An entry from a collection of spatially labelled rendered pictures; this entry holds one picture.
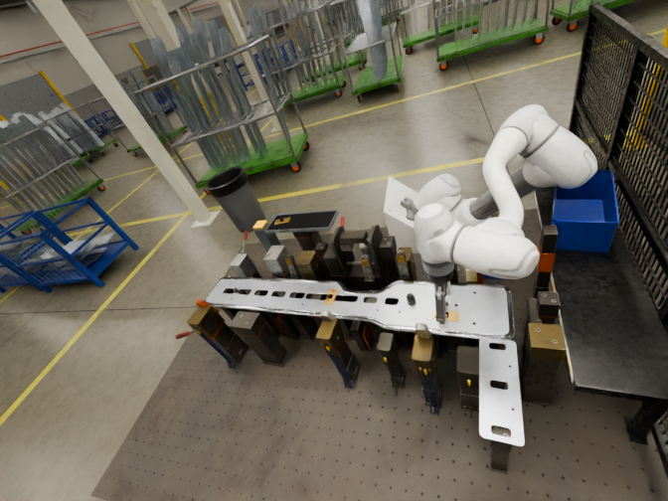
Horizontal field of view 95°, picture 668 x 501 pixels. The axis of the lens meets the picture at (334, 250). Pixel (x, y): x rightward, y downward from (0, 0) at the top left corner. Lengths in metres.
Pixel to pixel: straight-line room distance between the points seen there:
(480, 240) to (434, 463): 0.79
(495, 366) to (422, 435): 0.40
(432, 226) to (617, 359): 0.59
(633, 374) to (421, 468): 0.67
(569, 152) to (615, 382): 0.66
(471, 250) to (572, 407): 0.76
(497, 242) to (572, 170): 0.53
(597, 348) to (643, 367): 0.09
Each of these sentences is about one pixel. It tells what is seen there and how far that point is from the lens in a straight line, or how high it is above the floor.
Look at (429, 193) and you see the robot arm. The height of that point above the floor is 1.03.
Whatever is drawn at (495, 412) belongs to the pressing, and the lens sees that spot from 1.01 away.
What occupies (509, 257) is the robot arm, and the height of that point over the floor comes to 1.40.
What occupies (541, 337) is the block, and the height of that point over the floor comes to 1.06.
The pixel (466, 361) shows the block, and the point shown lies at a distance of 1.09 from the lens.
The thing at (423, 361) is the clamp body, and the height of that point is 1.04.
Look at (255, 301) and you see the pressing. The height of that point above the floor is 1.00.
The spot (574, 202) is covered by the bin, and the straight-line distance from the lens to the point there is 1.56.
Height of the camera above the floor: 1.94
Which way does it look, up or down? 38 degrees down
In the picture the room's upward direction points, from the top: 23 degrees counter-clockwise
